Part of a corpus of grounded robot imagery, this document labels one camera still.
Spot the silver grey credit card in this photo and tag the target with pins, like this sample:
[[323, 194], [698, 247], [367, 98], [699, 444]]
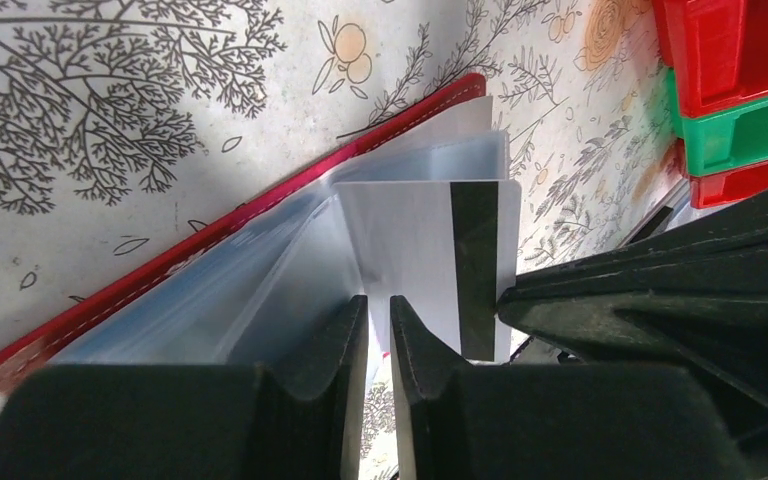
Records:
[[448, 247]]

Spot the red leather card holder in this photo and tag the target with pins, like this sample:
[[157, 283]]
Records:
[[252, 285]]

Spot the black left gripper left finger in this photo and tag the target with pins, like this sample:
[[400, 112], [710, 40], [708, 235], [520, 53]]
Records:
[[309, 408]]

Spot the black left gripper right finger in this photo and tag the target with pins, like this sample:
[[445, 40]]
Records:
[[433, 438]]

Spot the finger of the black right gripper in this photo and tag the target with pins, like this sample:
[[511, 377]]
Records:
[[695, 296]]

